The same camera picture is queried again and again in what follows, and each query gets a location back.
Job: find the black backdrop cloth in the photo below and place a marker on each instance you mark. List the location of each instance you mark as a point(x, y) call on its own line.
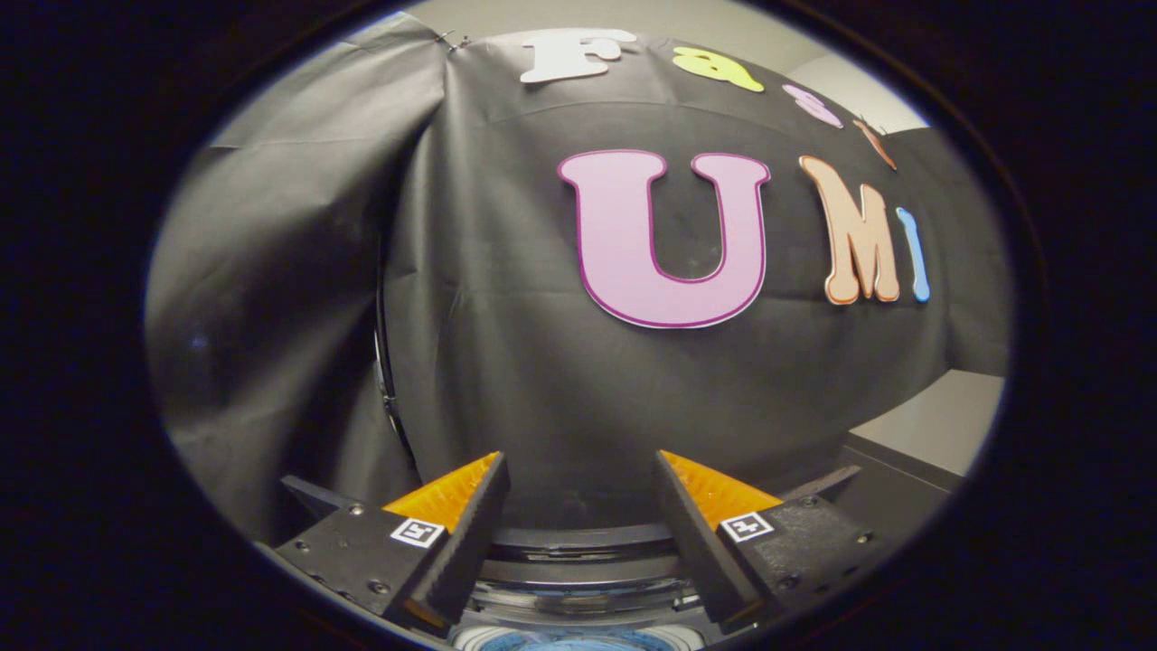
point(506, 362)

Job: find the grey cabinet with beige door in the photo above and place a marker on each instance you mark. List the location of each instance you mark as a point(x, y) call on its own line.
point(931, 425)

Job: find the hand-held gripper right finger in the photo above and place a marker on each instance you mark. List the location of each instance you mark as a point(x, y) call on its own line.
point(696, 533)

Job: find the light blue shirt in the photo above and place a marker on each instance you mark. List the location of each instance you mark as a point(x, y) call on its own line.
point(569, 644)

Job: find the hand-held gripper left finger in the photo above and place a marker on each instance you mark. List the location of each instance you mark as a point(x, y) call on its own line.
point(470, 538)

